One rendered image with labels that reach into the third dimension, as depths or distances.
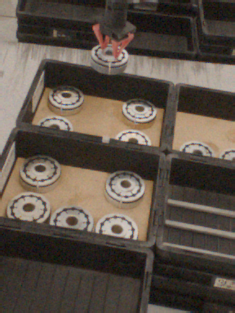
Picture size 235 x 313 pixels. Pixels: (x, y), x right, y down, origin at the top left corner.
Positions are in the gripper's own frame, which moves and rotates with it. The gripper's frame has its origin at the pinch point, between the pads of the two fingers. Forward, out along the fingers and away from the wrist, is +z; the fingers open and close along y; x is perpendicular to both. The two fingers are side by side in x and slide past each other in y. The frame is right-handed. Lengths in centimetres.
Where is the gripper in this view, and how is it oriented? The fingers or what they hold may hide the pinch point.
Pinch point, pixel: (110, 50)
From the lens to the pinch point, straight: 162.4
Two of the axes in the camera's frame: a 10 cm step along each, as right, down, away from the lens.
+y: -7.2, -5.3, 4.5
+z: -1.6, 7.5, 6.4
